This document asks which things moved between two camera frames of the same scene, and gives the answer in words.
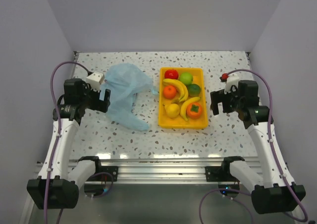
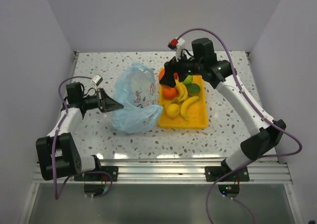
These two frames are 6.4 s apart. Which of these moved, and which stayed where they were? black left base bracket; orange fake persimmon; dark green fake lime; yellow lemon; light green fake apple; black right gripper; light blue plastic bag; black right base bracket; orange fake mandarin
Moved: black right gripper; orange fake persimmon; light blue plastic bag
Stayed: black right base bracket; orange fake mandarin; light green fake apple; dark green fake lime; yellow lemon; black left base bracket
